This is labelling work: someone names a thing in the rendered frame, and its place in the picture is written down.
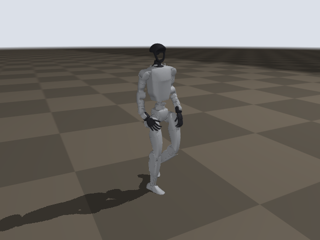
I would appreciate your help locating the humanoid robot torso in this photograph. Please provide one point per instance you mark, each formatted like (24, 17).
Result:
(159, 89)

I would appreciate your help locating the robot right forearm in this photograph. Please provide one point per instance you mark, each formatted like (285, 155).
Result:
(141, 106)

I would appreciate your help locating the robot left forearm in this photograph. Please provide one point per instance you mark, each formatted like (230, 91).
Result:
(175, 100)

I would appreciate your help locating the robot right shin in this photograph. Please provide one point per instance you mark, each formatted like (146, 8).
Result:
(154, 168)

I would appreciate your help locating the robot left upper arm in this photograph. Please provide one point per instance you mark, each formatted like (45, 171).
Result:
(173, 73)

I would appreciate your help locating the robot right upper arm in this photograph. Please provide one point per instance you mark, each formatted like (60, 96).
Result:
(143, 75)

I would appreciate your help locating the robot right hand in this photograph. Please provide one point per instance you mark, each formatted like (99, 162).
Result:
(152, 123)

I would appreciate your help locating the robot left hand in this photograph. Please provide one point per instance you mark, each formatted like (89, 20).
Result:
(179, 117)

